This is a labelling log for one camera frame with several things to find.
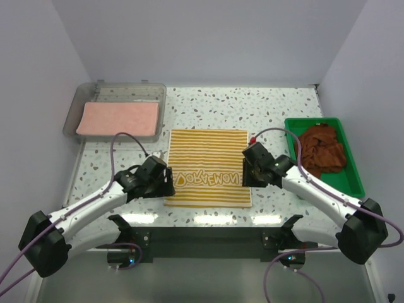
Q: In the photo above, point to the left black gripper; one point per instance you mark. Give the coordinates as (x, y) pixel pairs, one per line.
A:
(166, 188)

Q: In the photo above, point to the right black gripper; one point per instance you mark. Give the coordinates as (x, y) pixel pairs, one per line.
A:
(247, 181)

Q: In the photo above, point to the yellow white striped towel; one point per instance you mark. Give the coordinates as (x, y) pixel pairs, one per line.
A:
(207, 167)

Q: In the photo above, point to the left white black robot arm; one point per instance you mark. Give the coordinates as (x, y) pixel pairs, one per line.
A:
(72, 221)

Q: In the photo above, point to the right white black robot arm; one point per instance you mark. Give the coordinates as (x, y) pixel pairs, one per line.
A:
(334, 208)

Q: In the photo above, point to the folded pink towel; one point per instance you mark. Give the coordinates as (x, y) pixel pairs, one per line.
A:
(110, 118)

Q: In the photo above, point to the brown crumpled towel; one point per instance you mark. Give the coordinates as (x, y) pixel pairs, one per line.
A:
(321, 151)

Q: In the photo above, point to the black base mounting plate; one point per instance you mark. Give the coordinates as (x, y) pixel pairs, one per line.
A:
(261, 243)

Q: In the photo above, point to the clear grey plastic bin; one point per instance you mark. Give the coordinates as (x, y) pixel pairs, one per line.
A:
(102, 92)

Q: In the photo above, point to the green plastic tray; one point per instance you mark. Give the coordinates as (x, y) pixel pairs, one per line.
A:
(348, 180)

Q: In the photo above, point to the aluminium rail frame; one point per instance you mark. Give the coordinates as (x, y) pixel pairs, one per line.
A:
(48, 248)

